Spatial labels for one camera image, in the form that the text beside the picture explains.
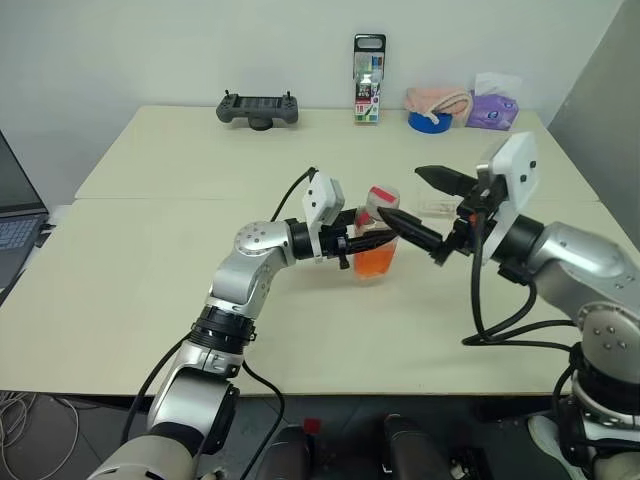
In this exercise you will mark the purple tissue pack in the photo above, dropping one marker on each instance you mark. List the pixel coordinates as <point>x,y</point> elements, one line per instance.
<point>492,107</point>

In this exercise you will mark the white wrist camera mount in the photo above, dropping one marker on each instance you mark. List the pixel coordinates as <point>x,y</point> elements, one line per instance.
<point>517,170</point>
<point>322,200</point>

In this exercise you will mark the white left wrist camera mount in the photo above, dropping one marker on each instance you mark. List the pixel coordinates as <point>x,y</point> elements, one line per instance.
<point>322,200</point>

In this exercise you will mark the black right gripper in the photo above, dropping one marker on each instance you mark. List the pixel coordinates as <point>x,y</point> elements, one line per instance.
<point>472,235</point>

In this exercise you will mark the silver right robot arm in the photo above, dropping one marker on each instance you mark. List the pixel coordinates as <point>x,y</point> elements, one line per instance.
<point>575,260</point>

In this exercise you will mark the dark grey remote controller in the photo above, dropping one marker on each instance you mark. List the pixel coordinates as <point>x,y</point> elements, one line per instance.
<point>257,107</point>

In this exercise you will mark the pink cloth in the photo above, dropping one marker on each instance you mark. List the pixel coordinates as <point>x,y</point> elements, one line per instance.
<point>432,97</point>

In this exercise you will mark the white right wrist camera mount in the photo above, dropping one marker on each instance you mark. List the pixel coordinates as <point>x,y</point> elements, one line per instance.
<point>517,170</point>

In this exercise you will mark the marker pen pack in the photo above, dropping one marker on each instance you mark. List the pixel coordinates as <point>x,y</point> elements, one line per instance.
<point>369,80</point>

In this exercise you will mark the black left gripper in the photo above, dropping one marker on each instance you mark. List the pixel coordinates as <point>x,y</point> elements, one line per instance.
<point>332,245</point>

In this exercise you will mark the dark rounded shape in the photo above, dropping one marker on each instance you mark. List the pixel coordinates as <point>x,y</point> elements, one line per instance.
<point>412,450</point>
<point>285,455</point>

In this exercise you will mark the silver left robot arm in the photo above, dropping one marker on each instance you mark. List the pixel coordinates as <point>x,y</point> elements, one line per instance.
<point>240,280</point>

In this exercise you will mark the clear cup with orange liquid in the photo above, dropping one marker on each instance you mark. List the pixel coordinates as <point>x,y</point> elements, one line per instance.
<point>372,262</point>

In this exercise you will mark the dark laptop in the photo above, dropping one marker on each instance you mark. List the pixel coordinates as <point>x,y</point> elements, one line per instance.
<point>15,210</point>

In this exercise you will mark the blue tape roll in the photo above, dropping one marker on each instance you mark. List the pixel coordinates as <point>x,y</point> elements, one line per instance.
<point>427,125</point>

